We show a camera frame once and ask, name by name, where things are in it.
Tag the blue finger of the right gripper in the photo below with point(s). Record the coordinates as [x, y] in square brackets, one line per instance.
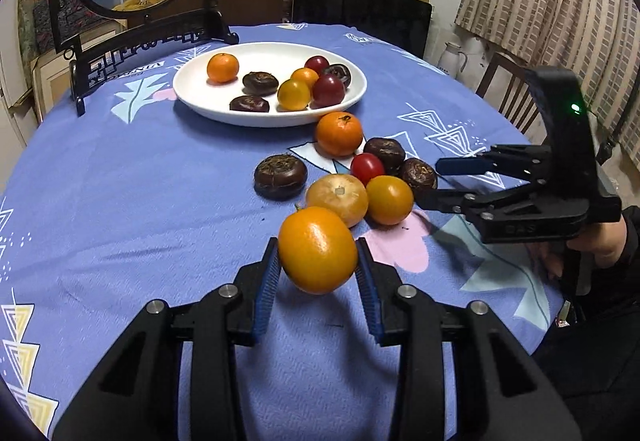
[512, 160]
[509, 204]

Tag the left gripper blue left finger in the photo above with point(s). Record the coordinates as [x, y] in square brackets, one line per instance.
[133, 392]

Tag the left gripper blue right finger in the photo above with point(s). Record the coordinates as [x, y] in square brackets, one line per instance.
[501, 394]

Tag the yellow kumquat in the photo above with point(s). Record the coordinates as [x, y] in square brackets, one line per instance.
[390, 200]

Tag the orange kumquat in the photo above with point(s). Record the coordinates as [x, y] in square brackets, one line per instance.
[305, 75]
[317, 250]

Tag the dark red plum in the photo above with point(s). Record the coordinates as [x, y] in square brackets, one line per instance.
[327, 90]

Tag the yellow orange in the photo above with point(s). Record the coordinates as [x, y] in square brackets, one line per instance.
[293, 95]

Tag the right hand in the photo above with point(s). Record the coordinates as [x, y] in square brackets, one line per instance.
[606, 241]

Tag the wooden chair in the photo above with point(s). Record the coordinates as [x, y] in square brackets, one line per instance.
[503, 86]

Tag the dark water chestnut middle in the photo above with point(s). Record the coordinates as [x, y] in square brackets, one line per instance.
[389, 152]

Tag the white thermos jug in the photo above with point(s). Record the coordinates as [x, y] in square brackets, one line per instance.
[453, 60]

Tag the red cherry tomato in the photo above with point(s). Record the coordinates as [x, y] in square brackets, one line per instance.
[365, 167]

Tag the pale peeled tangerine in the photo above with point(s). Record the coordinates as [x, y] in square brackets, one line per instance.
[344, 195]

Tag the orange tangerine near plate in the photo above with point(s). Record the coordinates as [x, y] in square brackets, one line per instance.
[339, 133]

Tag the dark water chestnut top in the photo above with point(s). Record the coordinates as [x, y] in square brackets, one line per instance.
[340, 71]

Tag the large dark water chestnut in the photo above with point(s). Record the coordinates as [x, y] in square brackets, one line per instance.
[280, 177]

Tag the red plum behind finger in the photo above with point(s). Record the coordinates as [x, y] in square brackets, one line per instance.
[317, 64]

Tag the blue patterned tablecloth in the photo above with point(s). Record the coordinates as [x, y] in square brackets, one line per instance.
[142, 198]

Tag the black board behind table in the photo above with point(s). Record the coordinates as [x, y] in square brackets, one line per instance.
[403, 23]

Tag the dark water chestnut alone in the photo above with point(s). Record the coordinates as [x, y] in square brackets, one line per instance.
[249, 103]

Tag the dark water chestnut upper left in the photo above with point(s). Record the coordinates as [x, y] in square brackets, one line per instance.
[260, 83]

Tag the white oval plate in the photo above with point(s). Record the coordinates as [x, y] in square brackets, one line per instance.
[193, 88]

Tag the orange tangerine left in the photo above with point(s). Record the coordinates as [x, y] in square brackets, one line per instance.
[222, 68]

